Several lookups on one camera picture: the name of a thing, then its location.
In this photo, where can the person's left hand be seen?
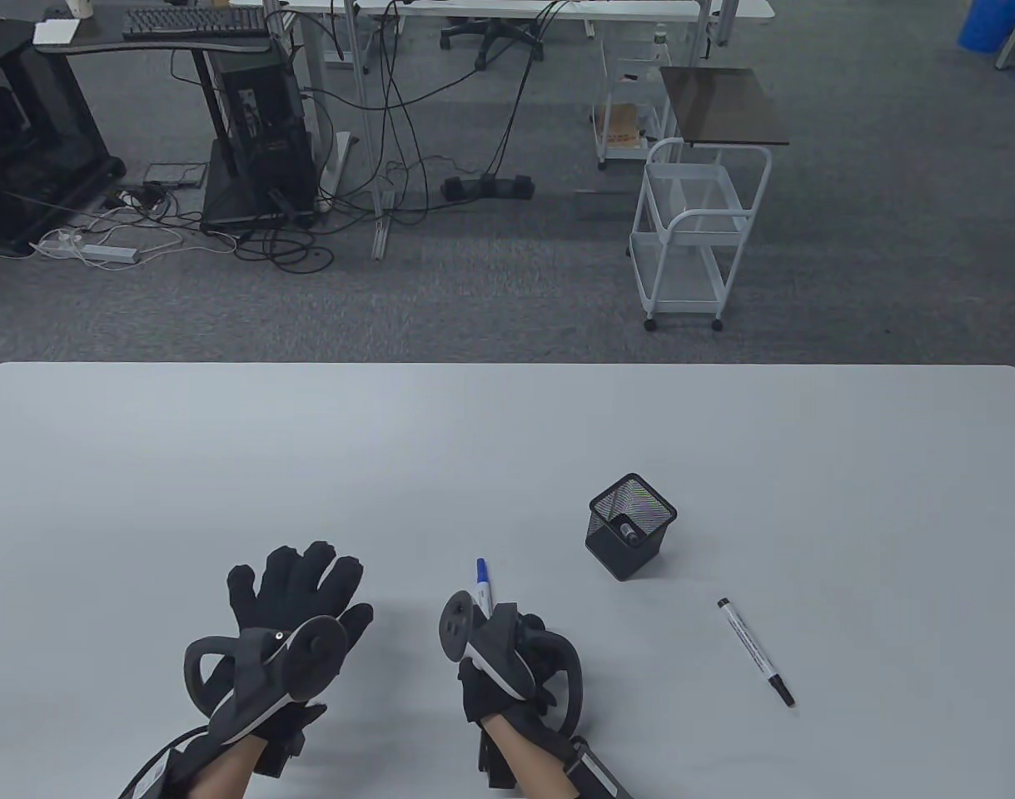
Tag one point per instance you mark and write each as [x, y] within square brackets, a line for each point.
[291, 587]

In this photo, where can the person's right hand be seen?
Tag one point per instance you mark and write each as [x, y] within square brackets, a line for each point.
[486, 695]

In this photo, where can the blue cap white marker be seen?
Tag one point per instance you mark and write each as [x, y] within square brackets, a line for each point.
[484, 591]

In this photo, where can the black mesh pen holder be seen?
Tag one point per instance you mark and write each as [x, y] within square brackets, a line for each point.
[624, 559]

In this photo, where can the black cap white marker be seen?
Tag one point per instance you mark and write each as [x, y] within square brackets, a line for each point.
[755, 651]
[628, 530]

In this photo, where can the person's right forearm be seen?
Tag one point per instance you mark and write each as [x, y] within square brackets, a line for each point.
[532, 766]

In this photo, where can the person's left forearm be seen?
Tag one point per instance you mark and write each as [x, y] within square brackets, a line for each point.
[228, 774]

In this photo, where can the grey right tracking controller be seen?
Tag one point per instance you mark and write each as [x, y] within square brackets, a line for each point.
[499, 649]

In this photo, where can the grey tracking controller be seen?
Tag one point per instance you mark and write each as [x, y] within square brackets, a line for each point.
[257, 678]
[499, 649]

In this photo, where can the grey left tracking controller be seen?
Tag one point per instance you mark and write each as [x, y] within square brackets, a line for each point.
[257, 678]

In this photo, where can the white power strip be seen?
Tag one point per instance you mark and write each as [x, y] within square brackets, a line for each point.
[107, 252]

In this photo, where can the grey flat box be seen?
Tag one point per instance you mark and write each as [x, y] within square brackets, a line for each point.
[174, 174]

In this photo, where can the black power strip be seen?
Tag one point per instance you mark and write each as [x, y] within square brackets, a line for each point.
[486, 188]

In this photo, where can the white rolling cart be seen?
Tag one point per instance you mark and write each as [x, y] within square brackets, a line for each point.
[682, 279]

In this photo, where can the black computer tower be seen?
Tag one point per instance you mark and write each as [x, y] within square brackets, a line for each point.
[266, 125]

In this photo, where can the brown cardboard box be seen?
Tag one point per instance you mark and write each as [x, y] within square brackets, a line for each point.
[619, 129]

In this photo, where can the black keyboard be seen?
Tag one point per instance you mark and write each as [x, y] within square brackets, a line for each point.
[191, 21]

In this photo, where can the black computer desk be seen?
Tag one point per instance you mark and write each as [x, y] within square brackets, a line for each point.
[99, 40]

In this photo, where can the black office chair base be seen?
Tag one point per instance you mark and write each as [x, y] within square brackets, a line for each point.
[490, 32]

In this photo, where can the white notepad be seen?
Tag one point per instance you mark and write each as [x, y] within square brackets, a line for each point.
[56, 32]

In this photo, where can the white cup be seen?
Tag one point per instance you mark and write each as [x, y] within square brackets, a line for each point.
[80, 8]

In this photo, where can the small white shelf cart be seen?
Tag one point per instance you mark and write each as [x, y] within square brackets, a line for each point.
[636, 62]

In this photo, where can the brown top side table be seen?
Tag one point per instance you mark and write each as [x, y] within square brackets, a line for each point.
[723, 104]

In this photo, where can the clear plastic bottle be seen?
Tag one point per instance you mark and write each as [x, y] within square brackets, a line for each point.
[660, 42]

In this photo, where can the short white desk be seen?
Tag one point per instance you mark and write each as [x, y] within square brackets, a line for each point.
[748, 7]

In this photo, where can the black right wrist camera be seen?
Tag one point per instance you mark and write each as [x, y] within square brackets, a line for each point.
[495, 761]

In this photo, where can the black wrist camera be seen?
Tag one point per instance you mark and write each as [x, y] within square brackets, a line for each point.
[495, 761]
[281, 753]

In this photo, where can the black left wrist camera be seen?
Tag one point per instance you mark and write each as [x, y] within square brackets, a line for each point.
[281, 753]

